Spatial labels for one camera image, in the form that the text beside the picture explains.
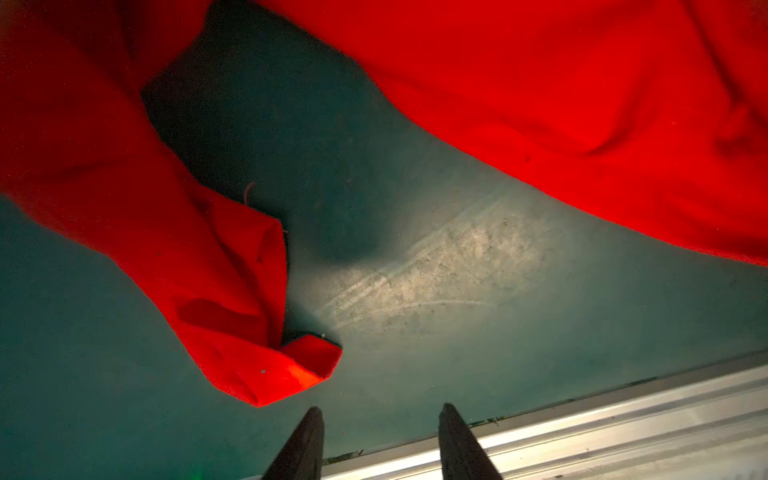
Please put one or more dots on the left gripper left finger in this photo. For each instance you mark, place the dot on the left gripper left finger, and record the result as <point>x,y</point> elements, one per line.
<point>301,458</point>

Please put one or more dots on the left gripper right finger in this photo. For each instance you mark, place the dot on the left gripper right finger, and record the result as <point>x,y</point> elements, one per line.
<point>461,456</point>

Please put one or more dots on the red t-shirt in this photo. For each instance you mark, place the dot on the red t-shirt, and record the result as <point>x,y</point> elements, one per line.
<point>648,114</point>

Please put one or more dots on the front aluminium rail frame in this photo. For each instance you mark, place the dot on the front aluminium rail frame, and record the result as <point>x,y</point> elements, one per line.
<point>707,423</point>

